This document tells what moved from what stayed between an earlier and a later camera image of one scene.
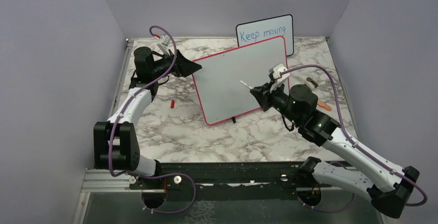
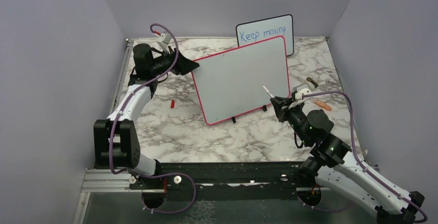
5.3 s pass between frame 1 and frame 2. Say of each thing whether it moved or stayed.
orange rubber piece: stayed
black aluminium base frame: stayed
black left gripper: stayed
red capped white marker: moved
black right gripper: moved
